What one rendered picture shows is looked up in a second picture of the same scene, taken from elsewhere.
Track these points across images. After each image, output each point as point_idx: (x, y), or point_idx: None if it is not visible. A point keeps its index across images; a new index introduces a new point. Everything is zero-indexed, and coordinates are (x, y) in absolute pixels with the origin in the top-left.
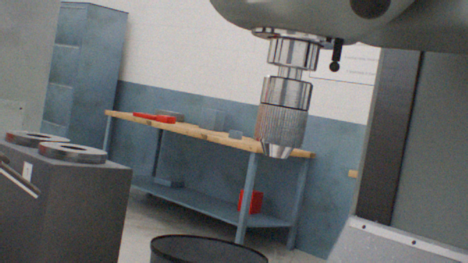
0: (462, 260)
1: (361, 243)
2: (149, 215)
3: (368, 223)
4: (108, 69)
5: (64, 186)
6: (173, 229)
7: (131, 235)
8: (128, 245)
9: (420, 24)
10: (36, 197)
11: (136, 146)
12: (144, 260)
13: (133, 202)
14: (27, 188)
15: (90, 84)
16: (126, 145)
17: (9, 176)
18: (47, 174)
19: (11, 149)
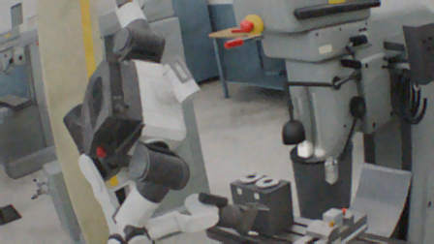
0: (391, 171)
1: (367, 172)
2: (271, 104)
3: (368, 165)
4: (198, 2)
5: (271, 198)
6: (293, 111)
7: (265, 128)
8: (266, 137)
9: (359, 132)
10: (268, 209)
11: (239, 47)
12: (282, 146)
13: (255, 95)
14: (265, 208)
15: (188, 16)
16: (232, 49)
17: (261, 208)
18: (264, 197)
19: (246, 188)
